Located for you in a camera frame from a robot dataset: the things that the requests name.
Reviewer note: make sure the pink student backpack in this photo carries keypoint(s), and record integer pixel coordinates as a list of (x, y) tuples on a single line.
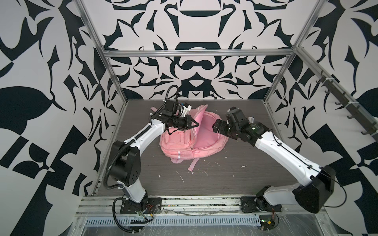
[(196, 143)]

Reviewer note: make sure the black wall hook rail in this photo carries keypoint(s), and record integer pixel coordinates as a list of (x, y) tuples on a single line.
[(345, 101)]

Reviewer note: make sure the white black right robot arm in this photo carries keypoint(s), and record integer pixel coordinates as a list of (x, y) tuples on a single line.
[(315, 184)]

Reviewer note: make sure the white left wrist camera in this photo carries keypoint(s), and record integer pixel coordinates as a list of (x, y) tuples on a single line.
[(184, 108)]

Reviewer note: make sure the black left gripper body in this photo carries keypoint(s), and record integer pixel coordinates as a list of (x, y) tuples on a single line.
[(178, 122)]

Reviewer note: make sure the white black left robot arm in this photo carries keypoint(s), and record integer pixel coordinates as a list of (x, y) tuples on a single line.
[(124, 165)]

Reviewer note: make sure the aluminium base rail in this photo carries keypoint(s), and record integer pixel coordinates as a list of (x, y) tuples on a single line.
[(168, 211)]

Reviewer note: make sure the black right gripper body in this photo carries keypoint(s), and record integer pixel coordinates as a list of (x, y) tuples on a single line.
[(227, 129)]

